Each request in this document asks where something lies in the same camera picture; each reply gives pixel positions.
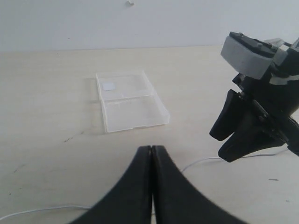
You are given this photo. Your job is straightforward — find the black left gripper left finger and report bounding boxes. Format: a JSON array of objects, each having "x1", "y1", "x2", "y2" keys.
[{"x1": 72, "y1": 146, "x2": 152, "y2": 224}]

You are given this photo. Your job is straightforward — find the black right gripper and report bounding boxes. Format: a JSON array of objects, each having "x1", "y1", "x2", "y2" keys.
[{"x1": 209, "y1": 42, "x2": 299, "y2": 162}]

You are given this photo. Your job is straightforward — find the white wired earphones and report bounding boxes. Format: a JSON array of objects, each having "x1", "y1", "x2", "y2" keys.
[{"x1": 0, "y1": 149, "x2": 287, "y2": 221}]

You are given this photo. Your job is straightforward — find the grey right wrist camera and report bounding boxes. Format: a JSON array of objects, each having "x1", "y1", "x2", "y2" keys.
[{"x1": 221, "y1": 32, "x2": 285, "y2": 80}]

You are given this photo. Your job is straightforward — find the clear plastic storage box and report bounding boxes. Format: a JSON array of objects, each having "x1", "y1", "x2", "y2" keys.
[{"x1": 83, "y1": 70, "x2": 170, "y2": 135}]

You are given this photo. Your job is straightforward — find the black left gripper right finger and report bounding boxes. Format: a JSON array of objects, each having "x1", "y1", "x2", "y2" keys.
[{"x1": 152, "y1": 146, "x2": 245, "y2": 224}]

